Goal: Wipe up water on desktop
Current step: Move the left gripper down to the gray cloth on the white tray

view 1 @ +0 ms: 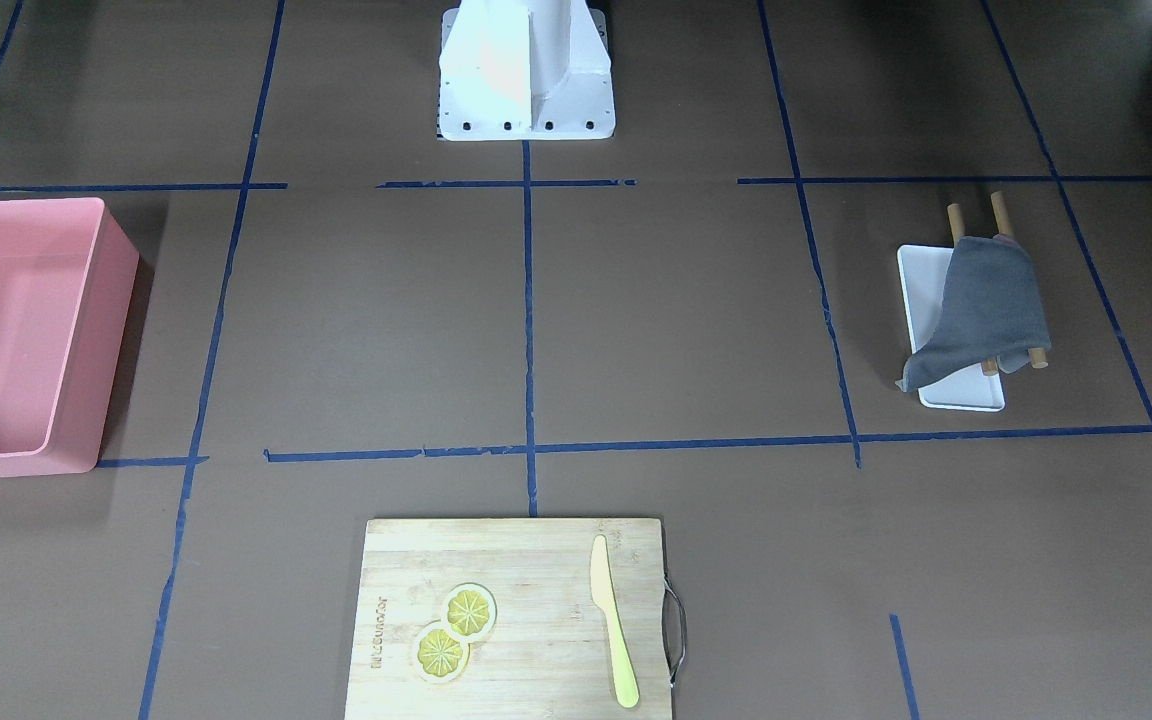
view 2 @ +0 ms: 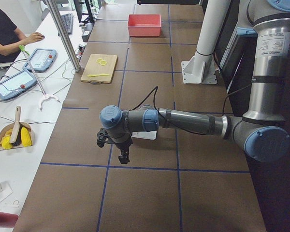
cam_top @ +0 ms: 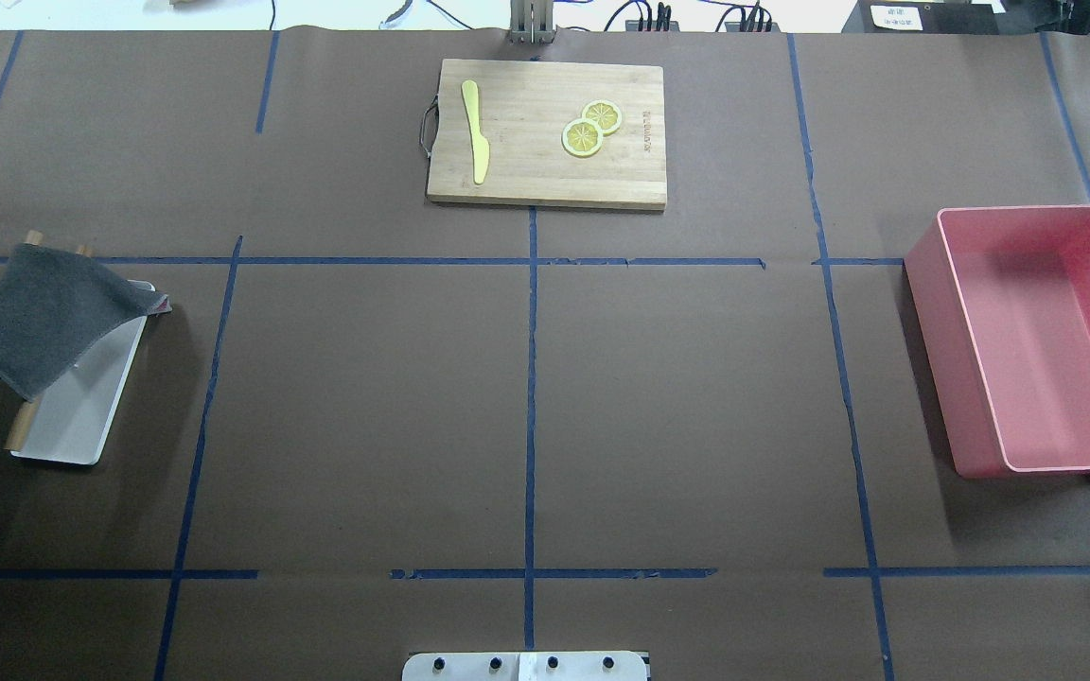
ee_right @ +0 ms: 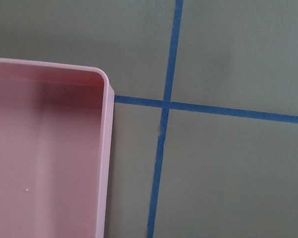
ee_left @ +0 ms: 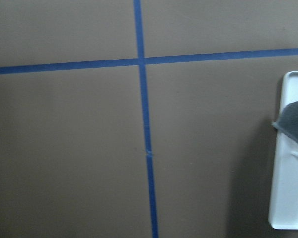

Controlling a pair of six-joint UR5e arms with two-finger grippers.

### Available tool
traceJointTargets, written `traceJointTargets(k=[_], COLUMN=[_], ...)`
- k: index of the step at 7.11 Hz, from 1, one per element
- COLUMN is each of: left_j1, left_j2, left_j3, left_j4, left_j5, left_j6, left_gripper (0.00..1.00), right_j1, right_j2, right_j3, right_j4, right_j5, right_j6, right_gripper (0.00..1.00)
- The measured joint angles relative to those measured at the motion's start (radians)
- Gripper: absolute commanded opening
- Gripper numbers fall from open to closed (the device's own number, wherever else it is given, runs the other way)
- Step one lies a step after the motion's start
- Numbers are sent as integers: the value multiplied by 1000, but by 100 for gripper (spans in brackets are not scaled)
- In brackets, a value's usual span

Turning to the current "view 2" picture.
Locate teach pendant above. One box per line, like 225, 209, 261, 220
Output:
26, 48, 57, 73
0, 70, 37, 100

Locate white tray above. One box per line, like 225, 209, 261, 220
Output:
132, 130, 157, 140

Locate yellow toy corn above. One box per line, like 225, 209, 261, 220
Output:
21, 127, 32, 147

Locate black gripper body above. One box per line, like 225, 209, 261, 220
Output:
116, 137, 133, 153

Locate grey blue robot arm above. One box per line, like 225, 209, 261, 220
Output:
97, 0, 290, 164

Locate white mounting post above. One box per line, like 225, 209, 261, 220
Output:
181, 0, 231, 85

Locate seated person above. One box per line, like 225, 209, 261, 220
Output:
0, 9, 44, 63

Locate lower teach pendant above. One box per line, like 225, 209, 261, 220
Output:
0, 70, 37, 100

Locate beige hand brush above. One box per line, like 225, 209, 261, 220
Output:
10, 106, 21, 146

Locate black keyboard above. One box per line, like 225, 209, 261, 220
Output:
61, 13, 73, 35

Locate yellow plastic knife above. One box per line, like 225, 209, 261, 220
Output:
87, 73, 110, 77

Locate reacher grabber tool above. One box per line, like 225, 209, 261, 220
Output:
19, 45, 60, 111

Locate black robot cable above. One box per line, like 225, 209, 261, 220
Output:
130, 86, 253, 135

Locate aluminium frame post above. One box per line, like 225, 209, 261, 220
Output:
46, 0, 81, 73

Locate wooden cutting board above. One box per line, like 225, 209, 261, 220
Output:
81, 54, 117, 84

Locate red object at edge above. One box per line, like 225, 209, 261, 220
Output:
0, 212, 19, 228

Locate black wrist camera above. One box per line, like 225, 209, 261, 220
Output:
96, 128, 114, 148

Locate pink plastic bin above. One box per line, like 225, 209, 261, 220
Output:
128, 14, 161, 37

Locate upper teach pendant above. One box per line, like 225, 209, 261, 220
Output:
26, 48, 57, 73

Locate yellow toy pieces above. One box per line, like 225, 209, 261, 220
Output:
0, 129, 13, 149

